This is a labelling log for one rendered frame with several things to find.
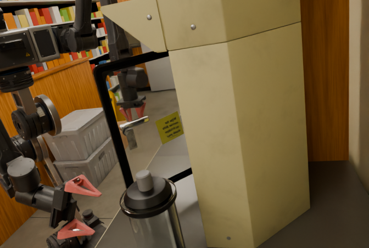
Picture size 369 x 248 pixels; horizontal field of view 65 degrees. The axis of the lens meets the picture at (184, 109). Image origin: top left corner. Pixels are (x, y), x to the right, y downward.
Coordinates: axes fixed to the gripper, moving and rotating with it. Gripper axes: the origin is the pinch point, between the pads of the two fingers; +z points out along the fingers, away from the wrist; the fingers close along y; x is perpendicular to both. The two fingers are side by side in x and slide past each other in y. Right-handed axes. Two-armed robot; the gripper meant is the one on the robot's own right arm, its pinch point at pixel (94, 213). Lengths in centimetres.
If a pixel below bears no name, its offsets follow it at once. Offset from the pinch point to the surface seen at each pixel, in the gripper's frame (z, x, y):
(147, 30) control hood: 8.3, -8.9, 43.1
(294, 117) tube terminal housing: 40, 7, 32
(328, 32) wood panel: 46, 27, 56
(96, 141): -102, 201, -48
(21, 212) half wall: -133, 147, -109
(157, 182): 15.9, -9.2, 15.5
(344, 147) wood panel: 62, 37, 24
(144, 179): 14.0, -12.2, 16.6
